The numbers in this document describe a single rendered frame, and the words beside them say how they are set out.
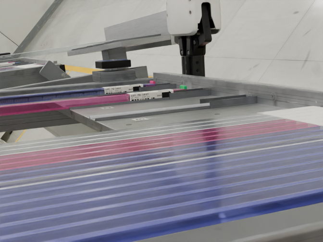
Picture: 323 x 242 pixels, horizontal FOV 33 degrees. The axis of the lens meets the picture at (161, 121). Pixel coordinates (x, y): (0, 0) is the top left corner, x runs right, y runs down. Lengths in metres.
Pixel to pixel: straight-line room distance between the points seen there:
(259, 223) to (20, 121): 0.67
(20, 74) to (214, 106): 1.08
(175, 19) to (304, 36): 1.40
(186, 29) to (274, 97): 0.25
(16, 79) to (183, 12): 0.89
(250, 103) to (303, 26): 1.66
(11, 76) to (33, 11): 6.78
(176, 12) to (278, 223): 0.65
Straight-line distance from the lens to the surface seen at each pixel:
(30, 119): 0.85
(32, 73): 1.62
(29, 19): 8.36
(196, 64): 0.82
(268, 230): 0.20
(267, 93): 0.60
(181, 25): 0.82
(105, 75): 0.87
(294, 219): 0.21
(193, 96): 0.70
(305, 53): 2.11
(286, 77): 2.08
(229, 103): 0.60
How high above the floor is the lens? 1.02
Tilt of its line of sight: 23 degrees down
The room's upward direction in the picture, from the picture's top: 51 degrees counter-clockwise
